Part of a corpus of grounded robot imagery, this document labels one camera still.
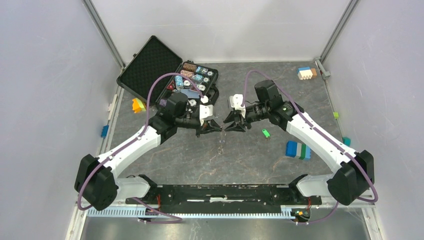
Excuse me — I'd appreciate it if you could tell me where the green key tag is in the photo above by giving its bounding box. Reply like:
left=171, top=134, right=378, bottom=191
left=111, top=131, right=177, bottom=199
left=262, top=129, right=271, bottom=139

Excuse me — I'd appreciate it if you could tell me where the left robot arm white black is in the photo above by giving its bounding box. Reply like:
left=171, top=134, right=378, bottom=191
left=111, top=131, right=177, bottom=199
left=74, top=93, right=222, bottom=211

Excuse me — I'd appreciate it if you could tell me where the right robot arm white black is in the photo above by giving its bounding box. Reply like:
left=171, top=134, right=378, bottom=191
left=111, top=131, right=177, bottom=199
left=225, top=80, right=379, bottom=206

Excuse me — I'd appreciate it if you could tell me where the blue white green brick stack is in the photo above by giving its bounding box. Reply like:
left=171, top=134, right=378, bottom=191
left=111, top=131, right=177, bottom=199
left=285, top=140, right=312, bottom=161

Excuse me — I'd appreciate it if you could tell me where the orange yellow green brick stack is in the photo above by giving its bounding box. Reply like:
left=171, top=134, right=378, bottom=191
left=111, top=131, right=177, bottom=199
left=132, top=98, right=146, bottom=114

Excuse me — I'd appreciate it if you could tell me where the blue white orange brick stack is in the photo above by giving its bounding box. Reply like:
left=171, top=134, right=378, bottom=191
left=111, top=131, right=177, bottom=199
left=297, top=67, right=318, bottom=80

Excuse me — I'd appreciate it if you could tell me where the black poker chip case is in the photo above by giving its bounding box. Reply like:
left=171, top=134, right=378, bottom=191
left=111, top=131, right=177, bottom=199
left=116, top=35, right=219, bottom=115

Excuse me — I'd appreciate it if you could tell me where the small blue block left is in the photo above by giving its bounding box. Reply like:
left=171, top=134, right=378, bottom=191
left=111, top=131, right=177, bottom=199
left=100, top=125, right=109, bottom=139

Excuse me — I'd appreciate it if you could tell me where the small teal block right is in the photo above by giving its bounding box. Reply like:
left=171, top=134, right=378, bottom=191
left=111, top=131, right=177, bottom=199
left=342, top=136, right=351, bottom=147

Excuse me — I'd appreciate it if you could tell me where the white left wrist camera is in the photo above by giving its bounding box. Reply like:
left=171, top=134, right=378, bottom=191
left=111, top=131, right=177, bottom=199
left=199, top=104, right=215, bottom=121

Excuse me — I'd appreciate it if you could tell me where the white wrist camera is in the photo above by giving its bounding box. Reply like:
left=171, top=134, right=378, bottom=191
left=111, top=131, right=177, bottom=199
left=199, top=104, right=215, bottom=121
left=229, top=94, right=246, bottom=118

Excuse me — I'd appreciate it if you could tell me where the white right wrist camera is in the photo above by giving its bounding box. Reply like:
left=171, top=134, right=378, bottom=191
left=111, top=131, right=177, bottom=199
left=229, top=94, right=246, bottom=118

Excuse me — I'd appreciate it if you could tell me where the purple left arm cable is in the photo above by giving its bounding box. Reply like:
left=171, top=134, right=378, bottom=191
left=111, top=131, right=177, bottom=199
left=77, top=72, right=209, bottom=212

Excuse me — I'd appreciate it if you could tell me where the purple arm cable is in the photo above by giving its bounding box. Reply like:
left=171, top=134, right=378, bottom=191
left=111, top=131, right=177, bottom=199
left=77, top=72, right=209, bottom=212
left=244, top=69, right=379, bottom=204

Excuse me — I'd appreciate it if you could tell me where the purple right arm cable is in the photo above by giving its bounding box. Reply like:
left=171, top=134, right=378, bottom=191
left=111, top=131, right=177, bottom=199
left=244, top=69, right=379, bottom=204

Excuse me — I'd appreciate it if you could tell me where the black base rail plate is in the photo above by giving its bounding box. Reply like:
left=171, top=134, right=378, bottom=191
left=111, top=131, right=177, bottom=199
left=141, top=184, right=322, bottom=214

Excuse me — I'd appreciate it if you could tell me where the white toothed cable duct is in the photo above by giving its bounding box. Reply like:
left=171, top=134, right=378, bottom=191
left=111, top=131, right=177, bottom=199
left=86, top=205, right=295, bottom=220

